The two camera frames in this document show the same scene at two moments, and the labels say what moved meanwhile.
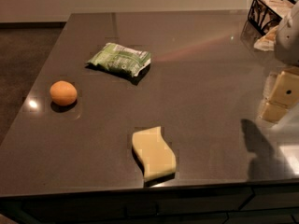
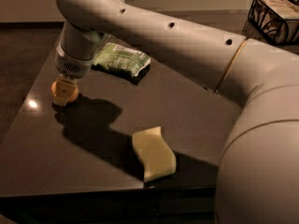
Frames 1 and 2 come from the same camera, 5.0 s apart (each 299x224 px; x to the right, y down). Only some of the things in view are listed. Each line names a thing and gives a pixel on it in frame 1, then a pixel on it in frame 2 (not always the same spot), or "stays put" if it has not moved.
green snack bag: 121,59 stays put
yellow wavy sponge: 155,157 stays put
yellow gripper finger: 284,93 → 64,89
